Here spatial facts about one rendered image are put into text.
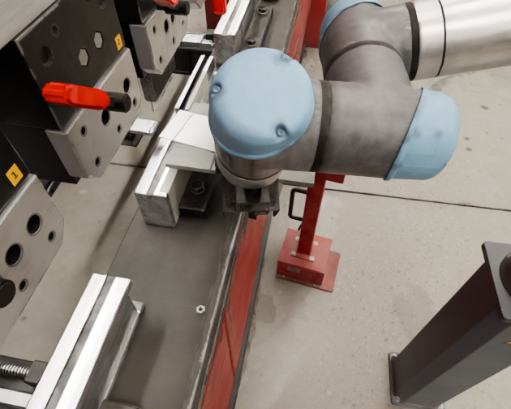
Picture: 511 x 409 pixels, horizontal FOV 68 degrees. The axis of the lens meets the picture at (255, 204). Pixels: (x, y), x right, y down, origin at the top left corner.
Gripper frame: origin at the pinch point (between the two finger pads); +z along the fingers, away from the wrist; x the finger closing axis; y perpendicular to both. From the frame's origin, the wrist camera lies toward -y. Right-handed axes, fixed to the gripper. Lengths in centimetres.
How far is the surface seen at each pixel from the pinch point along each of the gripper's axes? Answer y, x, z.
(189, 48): -56, -15, 53
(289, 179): -0.6, 7.4, 3.3
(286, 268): 14, 19, 100
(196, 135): -10.9, -8.7, 9.2
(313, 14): -156, 56, 174
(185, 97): -21.8, -11.6, 16.2
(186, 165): -4.3, -10.3, 5.9
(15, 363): 27.4, -37.0, 5.5
